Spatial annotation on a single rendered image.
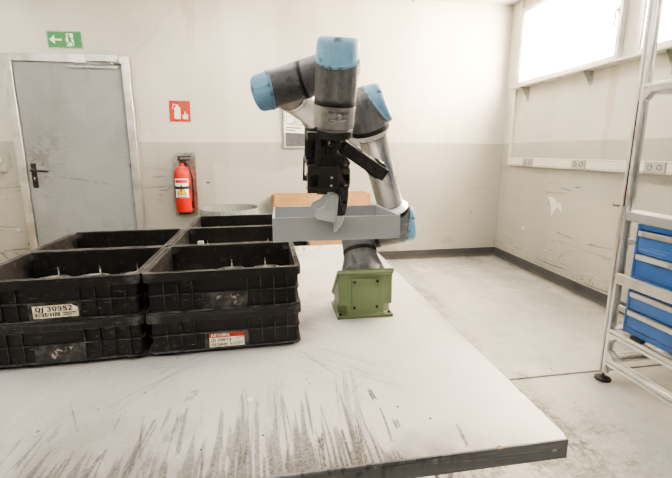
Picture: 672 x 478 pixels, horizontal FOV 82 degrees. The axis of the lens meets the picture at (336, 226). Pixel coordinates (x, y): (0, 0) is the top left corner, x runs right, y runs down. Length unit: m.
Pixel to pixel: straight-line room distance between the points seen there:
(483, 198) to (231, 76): 3.08
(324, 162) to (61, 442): 0.71
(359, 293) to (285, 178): 3.07
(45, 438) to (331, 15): 4.10
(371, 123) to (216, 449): 0.87
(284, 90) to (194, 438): 0.68
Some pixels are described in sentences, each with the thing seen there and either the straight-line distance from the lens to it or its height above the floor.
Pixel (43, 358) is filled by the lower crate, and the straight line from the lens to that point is 1.25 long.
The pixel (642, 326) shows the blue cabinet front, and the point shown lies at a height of 0.39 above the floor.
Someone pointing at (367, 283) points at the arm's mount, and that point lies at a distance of 1.25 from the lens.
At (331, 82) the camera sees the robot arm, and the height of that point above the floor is 1.34.
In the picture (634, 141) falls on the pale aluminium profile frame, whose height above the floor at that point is 1.28.
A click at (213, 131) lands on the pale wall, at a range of 4.26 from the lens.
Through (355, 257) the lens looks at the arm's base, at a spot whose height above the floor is 0.89.
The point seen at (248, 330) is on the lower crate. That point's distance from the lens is 1.11.
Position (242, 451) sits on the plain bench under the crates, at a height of 0.70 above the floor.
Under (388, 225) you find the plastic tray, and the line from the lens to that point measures 0.84.
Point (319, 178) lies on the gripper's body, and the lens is 0.73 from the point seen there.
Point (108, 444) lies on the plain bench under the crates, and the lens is 0.92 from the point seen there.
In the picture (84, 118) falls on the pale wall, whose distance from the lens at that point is 4.56.
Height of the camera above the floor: 1.23
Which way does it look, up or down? 11 degrees down
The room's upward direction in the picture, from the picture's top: straight up
